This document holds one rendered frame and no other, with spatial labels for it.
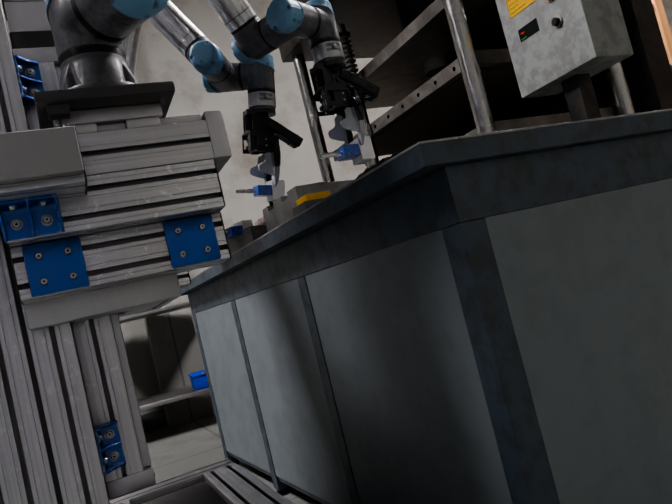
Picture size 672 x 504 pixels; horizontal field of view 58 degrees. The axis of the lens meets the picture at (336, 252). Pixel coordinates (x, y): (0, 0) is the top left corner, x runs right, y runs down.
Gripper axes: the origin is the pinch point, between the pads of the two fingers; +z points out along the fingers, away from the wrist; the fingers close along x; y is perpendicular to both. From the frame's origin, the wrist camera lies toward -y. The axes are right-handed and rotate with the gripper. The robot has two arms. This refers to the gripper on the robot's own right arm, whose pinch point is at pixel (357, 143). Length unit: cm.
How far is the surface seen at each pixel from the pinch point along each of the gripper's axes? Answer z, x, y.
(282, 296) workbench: 31.2, -31.6, 15.9
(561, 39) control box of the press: -22, 4, -73
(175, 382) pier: 66, -305, 3
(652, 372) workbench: 60, 50, -16
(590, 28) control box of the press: -21, 13, -73
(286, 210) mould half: 10.1, -18.9, 14.2
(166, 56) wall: -171, -317, -45
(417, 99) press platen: -31, -61, -67
